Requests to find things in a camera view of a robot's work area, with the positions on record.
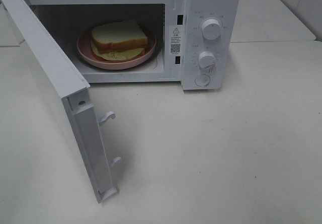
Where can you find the lower white microwave knob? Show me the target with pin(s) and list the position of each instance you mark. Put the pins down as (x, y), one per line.
(206, 59)

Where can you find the white microwave oven body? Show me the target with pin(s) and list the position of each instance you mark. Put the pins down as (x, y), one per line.
(65, 20)

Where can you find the white bread sandwich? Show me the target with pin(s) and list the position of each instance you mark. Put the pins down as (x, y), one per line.
(118, 41)

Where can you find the white warning label sticker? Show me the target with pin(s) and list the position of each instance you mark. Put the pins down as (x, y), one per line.
(175, 39)

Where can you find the upper white microwave knob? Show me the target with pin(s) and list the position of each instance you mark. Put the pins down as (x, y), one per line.
(211, 29)

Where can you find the white microwave door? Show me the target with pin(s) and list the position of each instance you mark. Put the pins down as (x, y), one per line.
(65, 93)

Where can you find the pink round plate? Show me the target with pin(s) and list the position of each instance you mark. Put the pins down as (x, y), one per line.
(85, 50)

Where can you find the round door release button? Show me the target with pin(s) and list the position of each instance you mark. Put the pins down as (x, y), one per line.
(202, 80)

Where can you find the white microwave knob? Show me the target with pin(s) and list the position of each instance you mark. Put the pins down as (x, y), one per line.
(211, 29)
(206, 59)

